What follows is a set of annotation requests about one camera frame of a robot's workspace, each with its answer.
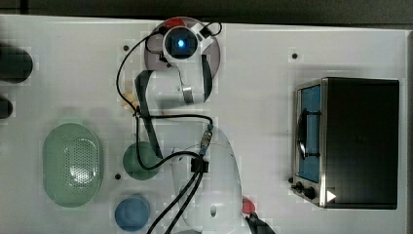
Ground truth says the red plush ketchup bottle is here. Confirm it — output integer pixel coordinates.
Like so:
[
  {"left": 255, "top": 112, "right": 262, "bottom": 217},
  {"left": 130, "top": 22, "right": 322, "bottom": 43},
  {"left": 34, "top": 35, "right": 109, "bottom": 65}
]
[{"left": 165, "top": 18, "right": 185, "bottom": 28}]

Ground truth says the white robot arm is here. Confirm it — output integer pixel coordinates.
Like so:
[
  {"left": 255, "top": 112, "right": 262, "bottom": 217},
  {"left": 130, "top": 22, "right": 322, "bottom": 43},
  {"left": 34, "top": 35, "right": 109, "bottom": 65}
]
[{"left": 134, "top": 22, "right": 252, "bottom": 234}]

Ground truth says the green cup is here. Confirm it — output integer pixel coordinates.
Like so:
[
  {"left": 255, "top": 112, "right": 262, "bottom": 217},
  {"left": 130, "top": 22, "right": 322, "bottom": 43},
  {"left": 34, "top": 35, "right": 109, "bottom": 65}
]
[{"left": 122, "top": 140, "right": 164, "bottom": 181}]

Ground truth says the yellow plush fries toy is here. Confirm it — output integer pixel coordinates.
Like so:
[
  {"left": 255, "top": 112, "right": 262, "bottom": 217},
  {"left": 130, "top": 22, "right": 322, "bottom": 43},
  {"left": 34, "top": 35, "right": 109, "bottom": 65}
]
[{"left": 121, "top": 93, "right": 139, "bottom": 115}]

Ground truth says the red plush tomato toy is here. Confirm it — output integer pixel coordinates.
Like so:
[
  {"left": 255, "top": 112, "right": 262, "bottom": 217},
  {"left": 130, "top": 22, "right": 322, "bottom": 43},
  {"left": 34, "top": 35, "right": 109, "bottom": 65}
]
[{"left": 242, "top": 197, "right": 255, "bottom": 215}]

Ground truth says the blue bowl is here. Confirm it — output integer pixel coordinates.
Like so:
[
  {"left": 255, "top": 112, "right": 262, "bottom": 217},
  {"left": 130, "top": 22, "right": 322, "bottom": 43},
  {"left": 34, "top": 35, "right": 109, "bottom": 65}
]
[{"left": 114, "top": 194, "right": 151, "bottom": 232}]

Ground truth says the black steel toaster oven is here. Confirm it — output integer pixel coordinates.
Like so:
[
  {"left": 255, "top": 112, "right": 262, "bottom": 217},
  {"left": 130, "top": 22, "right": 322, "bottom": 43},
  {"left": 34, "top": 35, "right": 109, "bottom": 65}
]
[{"left": 288, "top": 77, "right": 400, "bottom": 210}]

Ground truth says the green perforated colander basket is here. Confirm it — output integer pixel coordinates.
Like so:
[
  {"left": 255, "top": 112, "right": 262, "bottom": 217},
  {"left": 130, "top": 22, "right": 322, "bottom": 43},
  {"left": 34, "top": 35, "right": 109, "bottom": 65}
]
[{"left": 42, "top": 119, "right": 103, "bottom": 208}]

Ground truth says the large black cylinder cup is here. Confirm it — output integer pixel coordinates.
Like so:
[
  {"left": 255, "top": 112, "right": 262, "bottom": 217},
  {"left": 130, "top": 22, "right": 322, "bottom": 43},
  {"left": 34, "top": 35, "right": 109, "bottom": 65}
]
[{"left": 0, "top": 46, "right": 33, "bottom": 84}]

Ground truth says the small black cylinder cup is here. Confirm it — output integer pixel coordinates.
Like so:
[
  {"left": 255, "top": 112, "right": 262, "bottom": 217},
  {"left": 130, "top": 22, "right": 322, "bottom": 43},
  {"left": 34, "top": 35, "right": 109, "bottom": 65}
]
[{"left": 0, "top": 97, "right": 14, "bottom": 119}]

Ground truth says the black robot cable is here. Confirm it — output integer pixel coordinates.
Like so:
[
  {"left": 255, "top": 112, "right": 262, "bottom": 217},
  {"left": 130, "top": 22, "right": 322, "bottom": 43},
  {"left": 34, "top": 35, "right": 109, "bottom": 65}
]
[{"left": 115, "top": 21, "right": 223, "bottom": 234}]

